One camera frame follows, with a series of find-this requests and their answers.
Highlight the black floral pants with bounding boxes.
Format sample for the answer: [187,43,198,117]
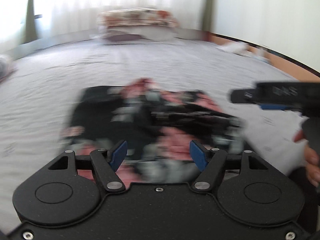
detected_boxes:
[61,79,246,186]

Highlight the person right hand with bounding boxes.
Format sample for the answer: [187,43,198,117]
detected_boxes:
[304,142,320,187]

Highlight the white crumpled cloth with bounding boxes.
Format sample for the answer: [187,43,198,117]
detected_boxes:
[217,41,249,55]

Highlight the white bed sheet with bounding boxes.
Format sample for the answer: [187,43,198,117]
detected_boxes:
[1,40,309,233]

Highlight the green curtain right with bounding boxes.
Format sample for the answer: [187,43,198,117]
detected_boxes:
[201,0,215,33]

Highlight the green curtain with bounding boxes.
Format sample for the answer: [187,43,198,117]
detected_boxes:
[201,0,215,33]
[22,0,39,44]

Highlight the white lavender pillow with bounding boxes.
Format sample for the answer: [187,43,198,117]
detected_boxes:
[92,25,177,44]

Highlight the green curtain left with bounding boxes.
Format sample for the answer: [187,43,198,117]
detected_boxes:
[22,0,39,44]

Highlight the floral pillow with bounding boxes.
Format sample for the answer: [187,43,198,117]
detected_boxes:
[97,8,179,28]

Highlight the white sheer curtain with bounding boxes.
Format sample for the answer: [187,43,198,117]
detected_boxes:
[1,0,204,51]

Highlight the wooden bed frame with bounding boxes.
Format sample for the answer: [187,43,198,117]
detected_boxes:
[177,28,319,82]

